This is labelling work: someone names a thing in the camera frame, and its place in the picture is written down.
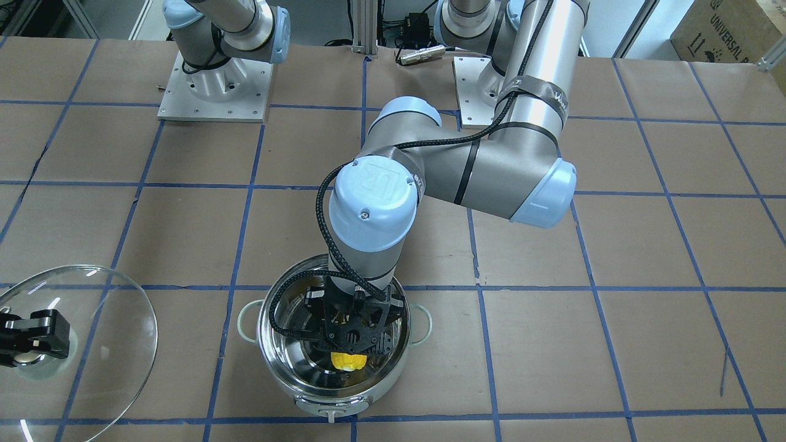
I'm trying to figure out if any yellow corn cob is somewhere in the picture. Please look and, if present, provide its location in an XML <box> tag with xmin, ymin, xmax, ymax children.
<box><xmin>330</xmin><ymin>352</ymin><xmax>368</xmax><ymax>372</ymax></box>

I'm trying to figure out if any pale green steel pot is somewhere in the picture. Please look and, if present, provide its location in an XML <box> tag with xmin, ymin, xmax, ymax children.
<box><xmin>241</xmin><ymin>254</ymin><xmax>432</xmax><ymax>422</ymax></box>

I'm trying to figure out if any glass pot lid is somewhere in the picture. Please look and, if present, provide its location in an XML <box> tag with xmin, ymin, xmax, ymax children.
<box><xmin>1</xmin><ymin>264</ymin><xmax>158</xmax><ymax>441</ymax></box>

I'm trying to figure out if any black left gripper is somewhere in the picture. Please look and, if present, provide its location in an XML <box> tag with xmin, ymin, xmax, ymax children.
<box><xmin>304</xmin><ymin>279</ymin><xmax>405</xmax><ymax>356</ymax></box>

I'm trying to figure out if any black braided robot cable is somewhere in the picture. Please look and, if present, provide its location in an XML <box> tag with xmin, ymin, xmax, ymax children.
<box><xmin>267</xmin><ymin>0</ymin><xmax>553</xmax><ymax>344</ymax></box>

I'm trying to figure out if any cardboard box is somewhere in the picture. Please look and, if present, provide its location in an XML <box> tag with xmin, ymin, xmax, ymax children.
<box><xmin>670</xmin><ymin>1</ymin><xmax>785</xmax><ymax>63</ymax></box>

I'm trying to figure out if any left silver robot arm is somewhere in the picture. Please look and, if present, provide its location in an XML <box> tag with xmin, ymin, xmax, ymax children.
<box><xmin>269</xmin><ymin>1</ymin><xmax>590</xmax><ymax>355</ymax></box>

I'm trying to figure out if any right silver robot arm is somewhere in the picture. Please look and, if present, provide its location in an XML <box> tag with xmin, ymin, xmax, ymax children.
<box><xmin>2</xmin><ymin>1</ymin><xmax>291</xmax><ymax>283</ymax></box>

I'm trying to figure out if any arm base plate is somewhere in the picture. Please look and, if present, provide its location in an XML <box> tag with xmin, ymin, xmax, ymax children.
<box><xmin>454</xmin><ymin>55</ymin><xmax>504</xmax><ymax>128</ymax></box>
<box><xmin>157</xmin><ymin>54</ymin><xmax>275</xmax><ymax>123</ymax></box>

